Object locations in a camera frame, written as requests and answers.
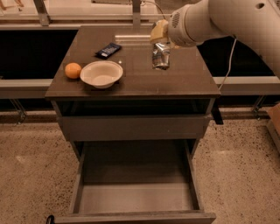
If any white cable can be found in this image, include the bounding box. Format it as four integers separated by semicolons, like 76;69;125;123
218;37;238;91

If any crushed silver redbull can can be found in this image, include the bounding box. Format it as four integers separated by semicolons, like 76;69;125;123
152;42;171;70

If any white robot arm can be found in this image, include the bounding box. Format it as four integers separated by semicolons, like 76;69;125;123
150;0;280;77

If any dark blue snack packet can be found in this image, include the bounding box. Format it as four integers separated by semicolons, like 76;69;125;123
95;43;122;60

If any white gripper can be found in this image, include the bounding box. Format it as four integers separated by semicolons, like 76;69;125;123
150;3;210;49

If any closed top drawer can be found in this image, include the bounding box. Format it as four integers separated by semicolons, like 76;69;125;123
59;115;211;142

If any metal railing frame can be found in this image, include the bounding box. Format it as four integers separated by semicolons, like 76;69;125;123
0;0;280;123

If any grey drawer cabinet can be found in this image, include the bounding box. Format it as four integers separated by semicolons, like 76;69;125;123
44;24;221;224

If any open middle drawer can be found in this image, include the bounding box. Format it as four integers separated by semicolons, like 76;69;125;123
55;140;216;224

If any white bowl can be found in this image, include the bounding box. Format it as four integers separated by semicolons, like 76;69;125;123
80;61;123;89

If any orange fruit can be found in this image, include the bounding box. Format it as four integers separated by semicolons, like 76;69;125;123
65;63;81;79

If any cardboard box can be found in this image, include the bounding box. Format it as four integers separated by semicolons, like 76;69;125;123
267;103;280;152

